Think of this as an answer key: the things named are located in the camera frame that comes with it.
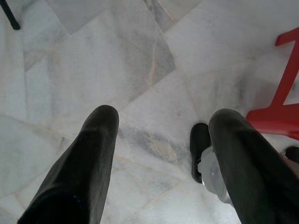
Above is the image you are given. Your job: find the thin black metal leg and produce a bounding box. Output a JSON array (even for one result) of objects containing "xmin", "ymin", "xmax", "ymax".
[{"xmin": 0, "ymin": 0, "xmax": 21, "ymax": 30}]

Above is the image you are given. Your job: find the black robot foot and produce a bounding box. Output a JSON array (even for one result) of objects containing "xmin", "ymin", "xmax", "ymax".
[
  {"xmin": 281, "ymin": 146, "xmax": 299, "ymax": 164},
  {"xmin": 189, "ymin": 123, "xmax": 212, "ymax": 184}
]

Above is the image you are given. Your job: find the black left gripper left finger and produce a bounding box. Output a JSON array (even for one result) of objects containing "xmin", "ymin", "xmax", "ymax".
[{"xmin": 17, "ymin": 105, "xmax": 120, "ymax": 224}]

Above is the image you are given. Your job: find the black robot right foot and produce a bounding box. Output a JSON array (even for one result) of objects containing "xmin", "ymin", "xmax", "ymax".
[{"xmin": 281, "ymin": 146, "xmax": 299, "ymax": 164}]

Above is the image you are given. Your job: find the black robot left foot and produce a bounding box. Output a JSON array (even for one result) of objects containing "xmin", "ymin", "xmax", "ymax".
[{"xmin": 189, "ymin": 123, "xmax": 212, "ymax": 184}]

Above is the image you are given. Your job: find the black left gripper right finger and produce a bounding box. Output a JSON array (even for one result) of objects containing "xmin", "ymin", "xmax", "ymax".
[{"xmin": 208, "ymin": 108, "xmax": 299, "ymax": 224}]

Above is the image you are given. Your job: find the red plastic stool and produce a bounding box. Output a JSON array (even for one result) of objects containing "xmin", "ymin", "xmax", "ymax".
[{"xmin": 246, "ymin": 27, "xmax": 299, "ymax": 140}]

